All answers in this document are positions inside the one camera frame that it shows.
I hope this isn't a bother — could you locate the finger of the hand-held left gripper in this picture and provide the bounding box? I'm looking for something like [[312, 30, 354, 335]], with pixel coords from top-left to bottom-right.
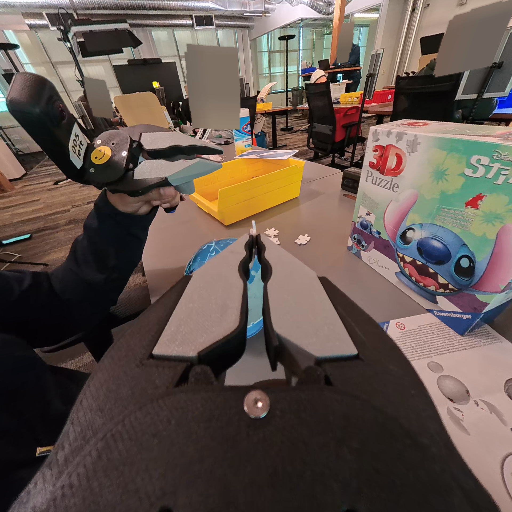
[[138, 130, 225, 161], [132, 156, 224, 195]]

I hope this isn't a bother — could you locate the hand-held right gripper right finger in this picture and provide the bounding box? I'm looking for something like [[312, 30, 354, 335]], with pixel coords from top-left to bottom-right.
[[256, 233, 360, 371]]

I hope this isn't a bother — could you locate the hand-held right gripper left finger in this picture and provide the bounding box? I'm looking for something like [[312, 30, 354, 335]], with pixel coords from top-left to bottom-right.
[[151, 233, 255, 375]]

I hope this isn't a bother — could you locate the blue puzzle ball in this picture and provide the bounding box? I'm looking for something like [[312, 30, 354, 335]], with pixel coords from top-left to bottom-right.
[[185, 238, 266, 338]]

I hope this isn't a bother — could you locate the person's left forearm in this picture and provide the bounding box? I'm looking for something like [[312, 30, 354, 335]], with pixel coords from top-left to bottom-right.
[[0, 191, 161, 349]]

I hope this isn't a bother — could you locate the cartoon puzzle box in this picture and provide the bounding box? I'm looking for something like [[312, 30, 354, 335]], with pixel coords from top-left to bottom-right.
[[347, 119, 512, 336]]

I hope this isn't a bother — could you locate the person's left hand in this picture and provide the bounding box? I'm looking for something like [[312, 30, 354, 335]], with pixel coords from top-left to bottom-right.
[[105, 188, 186, 217]]

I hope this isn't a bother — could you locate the beige chair back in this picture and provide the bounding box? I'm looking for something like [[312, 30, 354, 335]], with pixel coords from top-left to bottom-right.
[[113, 91, 170, 129]]

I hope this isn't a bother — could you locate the white wipes canister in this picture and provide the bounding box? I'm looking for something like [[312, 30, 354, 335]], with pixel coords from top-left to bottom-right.
[[233, 108, 253, 157]]

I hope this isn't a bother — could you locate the yellow plastic bin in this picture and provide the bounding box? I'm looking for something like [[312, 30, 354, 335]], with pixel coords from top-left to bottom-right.
[[189, 157, 305, 226]]

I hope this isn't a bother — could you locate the black studio light panel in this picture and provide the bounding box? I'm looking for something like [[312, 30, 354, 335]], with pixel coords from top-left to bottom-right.
[[70, 20, 142, 58]]

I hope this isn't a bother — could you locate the white blue paper sheet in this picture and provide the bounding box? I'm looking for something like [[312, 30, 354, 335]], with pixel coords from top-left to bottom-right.
[[234, 149, 299, 161]]

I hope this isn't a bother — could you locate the black floor lamp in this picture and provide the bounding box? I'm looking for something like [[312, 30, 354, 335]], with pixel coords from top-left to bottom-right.
[[278, 34, 297, 133]]

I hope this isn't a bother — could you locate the small black device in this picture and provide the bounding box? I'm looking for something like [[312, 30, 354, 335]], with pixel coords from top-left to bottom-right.
[[341, 167, 362, 193]]

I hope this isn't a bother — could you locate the folded instruction leaflet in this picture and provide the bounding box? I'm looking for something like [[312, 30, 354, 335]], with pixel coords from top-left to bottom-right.
[[378, 313, 512, 512]]

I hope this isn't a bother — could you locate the black office chair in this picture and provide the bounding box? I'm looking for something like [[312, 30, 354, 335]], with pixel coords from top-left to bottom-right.
[[390, 74, 462, 122], [305, 81, 366, 161]]

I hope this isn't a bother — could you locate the person's dark clothing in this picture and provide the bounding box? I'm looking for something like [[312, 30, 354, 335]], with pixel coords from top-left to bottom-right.
[[0, 332, 105, 512]]

